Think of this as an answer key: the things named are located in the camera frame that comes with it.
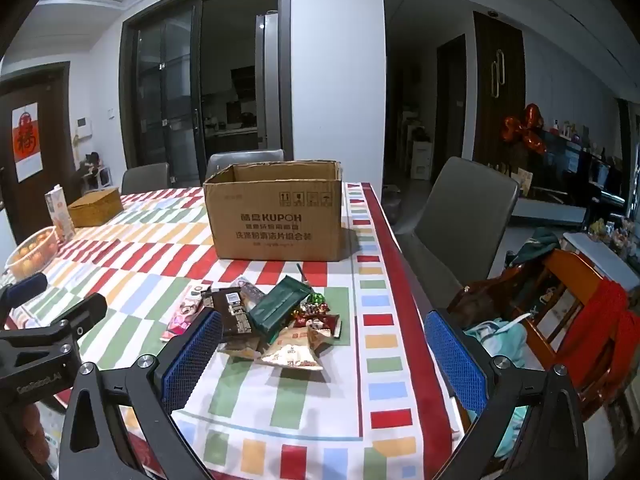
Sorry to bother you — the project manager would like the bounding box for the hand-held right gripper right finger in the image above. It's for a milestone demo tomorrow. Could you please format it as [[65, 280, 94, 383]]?
[[424, 309, 592, 480]]

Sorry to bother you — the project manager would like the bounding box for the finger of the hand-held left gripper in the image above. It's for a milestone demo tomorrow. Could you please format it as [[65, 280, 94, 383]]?
[[0, 292, 109, 362], [0, 272, 50, 324]]

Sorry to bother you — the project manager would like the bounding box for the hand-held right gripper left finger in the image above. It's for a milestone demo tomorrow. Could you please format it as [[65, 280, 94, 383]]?
[[59, 306, 225, 480]]

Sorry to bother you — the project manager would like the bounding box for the beige snack packet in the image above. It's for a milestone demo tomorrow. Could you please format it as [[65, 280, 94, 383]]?
[[255, 327, 326, 372]]

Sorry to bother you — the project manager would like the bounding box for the brown cardboard box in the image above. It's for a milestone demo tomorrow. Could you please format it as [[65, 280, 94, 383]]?
[[202, 160, 347, 264]]

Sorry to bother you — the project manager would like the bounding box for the person's left hand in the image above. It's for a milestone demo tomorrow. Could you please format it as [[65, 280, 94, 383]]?
[[19, 403, 54, 465]]

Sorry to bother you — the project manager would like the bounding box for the pile of oranges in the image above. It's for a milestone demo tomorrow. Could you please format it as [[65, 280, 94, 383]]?
[[12, 244, 56, 279]]

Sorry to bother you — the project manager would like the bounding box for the clear plastic fruit bowl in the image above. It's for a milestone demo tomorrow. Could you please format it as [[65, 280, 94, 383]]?
[[4, 225, 60, 281]]

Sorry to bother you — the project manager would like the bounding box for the pink snack packet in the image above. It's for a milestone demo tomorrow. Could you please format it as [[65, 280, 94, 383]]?
[[160, 282, 211, 344]]

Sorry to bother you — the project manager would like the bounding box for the tan snack packet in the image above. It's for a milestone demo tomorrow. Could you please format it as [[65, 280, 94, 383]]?
[[219, 337, 262, 362]]

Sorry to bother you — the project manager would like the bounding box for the light teal cloth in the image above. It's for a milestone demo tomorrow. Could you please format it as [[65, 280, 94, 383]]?
[[462, 317, 530, 462]]

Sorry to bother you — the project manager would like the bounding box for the dark brown snack packet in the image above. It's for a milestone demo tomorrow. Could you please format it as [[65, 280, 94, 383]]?
[[202, 287, 251, 339]]

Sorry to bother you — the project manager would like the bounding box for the brown bag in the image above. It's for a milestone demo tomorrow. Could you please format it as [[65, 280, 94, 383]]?
[[446, 264, 527, 332]]

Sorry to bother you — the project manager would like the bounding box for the white orange drink carton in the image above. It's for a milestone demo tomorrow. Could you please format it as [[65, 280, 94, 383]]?
[[44, 183, 76, 244]]

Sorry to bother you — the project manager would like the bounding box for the brown clear snack packet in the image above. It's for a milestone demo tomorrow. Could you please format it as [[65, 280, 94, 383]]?
[[239, 277, 266, 307]]

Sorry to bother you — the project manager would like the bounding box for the dark green snack packet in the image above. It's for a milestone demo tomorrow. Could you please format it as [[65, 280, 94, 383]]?
[[248, 275, 314, 341]]

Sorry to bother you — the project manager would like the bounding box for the woven storage box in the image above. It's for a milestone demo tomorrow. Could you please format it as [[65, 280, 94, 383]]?
[[67, 187, 125, 229]]

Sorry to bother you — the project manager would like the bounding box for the orange wooden chair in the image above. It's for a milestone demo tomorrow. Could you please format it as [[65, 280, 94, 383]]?
[[519, 247, 640, 413]]

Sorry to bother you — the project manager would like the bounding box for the small white shelf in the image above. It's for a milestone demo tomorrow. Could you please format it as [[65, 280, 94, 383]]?
[[77, 162, 114, 194]]

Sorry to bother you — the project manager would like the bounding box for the grey dining chair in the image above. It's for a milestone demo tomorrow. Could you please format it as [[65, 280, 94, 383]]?
[[205, 149, 286, 184], [121, 162, 171, 196], [407, 156, 521, 312]]

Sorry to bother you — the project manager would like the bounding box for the dark green jacket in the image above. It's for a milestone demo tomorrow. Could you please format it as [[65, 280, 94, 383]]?
[[509, 227, 562, 267]]

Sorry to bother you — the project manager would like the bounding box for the red white door poster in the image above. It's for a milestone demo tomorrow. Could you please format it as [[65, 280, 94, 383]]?
[[11, 102, 40, 184]]

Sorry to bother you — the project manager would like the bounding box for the red cloth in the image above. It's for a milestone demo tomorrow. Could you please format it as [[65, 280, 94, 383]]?
[[564, 277, 637, 392]]

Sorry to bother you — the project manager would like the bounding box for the white side table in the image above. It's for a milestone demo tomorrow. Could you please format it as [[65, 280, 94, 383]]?
[[562, 231, 640, 287]]

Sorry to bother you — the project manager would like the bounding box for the white hallway box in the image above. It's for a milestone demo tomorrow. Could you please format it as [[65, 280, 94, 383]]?
[[410, 137, 434, 181]]

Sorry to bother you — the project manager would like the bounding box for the black television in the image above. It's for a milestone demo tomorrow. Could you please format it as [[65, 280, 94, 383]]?
[[529, 130, 632, 207]]

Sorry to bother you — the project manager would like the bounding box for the dark wooden cabinet door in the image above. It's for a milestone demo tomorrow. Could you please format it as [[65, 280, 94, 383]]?
[[472, 10, 526, 172]]

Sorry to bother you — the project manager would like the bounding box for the dark framed sliding glass door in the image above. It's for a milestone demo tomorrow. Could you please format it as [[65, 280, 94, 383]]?
[[119, 0, 294, 189]]

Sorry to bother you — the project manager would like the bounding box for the dark hallway door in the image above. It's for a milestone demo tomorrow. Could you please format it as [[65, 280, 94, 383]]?
[[436, 34, 467, 182]]

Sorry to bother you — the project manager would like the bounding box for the red foil balloon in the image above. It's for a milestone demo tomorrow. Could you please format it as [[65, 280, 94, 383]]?
[[502, 103, 547, 154]]

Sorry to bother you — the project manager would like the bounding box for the silver refrigerator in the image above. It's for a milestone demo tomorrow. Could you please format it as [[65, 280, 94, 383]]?
[[253, 12, 281, 151]]

